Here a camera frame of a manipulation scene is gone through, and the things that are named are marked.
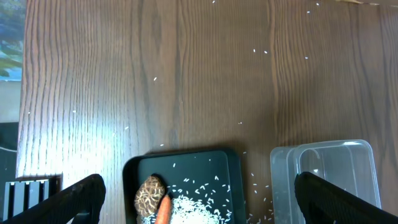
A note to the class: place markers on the grey slotted stand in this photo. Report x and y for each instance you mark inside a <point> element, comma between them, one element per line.
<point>20,196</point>

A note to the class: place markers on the orange carrot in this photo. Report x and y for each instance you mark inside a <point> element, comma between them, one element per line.
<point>163,215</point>

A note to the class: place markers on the white rice pile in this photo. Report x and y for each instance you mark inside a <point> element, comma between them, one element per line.
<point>199,188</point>

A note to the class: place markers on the brown food scrap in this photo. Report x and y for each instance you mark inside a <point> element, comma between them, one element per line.
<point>148,196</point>

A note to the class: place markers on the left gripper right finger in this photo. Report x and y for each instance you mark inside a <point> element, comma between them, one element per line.
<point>322,202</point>

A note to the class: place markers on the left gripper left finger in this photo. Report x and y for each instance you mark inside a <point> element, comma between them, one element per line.
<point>79,203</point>

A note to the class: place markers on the clear plastic container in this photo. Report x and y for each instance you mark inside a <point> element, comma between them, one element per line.
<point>347,164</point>

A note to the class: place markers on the black plastic tray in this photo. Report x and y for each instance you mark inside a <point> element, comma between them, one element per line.
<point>131,180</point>

